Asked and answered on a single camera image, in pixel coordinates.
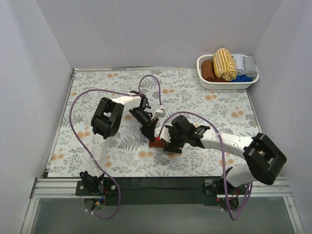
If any brown towel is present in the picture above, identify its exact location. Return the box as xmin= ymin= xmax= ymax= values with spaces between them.
xmin=149 ymin=140 xmax=166 ymax=148
xmin=214 ymin=77 xmax=226 ymax=82
xmin=201 ymin=60 xmax=215 ymax=82

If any yellow striped towel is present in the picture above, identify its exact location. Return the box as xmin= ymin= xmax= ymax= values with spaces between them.
xmin=213 ymin=48 xmax=237 ymax=81

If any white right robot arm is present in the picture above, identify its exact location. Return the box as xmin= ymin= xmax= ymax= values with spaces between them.
xmin=155 ymin=115 xmax=287 ymax=194

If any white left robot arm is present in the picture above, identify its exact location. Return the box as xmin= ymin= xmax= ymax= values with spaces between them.
xmin=79 ymin=91 xmax=158 ymax=195

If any floral patterned table mat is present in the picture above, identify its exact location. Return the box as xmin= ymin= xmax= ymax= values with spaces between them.
xmin=47 ymin=69 xmax=260 ymax=178

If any white plastic basket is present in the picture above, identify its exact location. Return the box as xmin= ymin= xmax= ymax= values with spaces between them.
xmin=196 ymin=55 xmax=259 ymax=90

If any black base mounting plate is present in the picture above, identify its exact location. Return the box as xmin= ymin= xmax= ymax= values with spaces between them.
xmin=75 ymin=176 xmax=250 ymax=213

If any rolled grey towel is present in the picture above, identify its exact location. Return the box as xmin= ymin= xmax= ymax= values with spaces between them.
xmin=243 ymin=56 xmax=258 ymax=78

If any rolled light blue towel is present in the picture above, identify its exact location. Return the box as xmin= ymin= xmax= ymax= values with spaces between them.
xmin=233 ymin=54 xmax=245 ymax=76

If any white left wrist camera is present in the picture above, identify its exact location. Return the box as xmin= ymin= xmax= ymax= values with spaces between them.
xmin=155 ymin=108 xmax=166 ymax=118

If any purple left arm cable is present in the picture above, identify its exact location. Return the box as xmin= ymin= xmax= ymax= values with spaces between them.
xmin=69 ymin=74 xmax=163 ymax=219

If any aluminium frame rail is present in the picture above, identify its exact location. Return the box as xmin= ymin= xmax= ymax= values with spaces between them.
xmin=30 ymin=177 xmax=293 ymax=198

